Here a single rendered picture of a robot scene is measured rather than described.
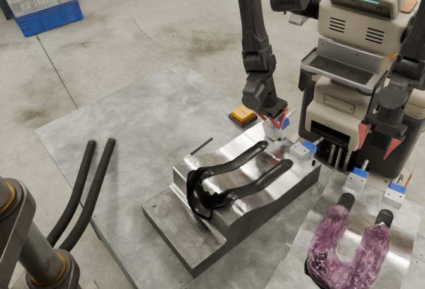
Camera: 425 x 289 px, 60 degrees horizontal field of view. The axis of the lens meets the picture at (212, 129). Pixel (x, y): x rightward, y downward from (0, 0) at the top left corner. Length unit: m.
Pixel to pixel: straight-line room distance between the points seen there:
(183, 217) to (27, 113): 2.20
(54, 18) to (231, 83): 2.01
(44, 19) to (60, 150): 2.75
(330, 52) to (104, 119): 0.89
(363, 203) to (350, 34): 0.54
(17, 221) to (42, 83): 2.75
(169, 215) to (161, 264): 0.13
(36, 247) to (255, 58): 0.69
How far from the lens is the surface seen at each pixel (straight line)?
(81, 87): 3.18
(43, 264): 0.83
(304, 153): 1.17
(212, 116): 1.46
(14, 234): 0.67
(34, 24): 4.11
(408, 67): 1.04
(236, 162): 1.18
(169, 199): 1.14
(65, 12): 4.14
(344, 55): 1.33
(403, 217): 1.18
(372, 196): 1.19
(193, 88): 1.60
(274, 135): 1.20
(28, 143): 2.86
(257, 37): 1.02
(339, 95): 1.46
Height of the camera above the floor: 1.78
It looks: 44 degrees down
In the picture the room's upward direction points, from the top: 5 degrees counter-clockwise
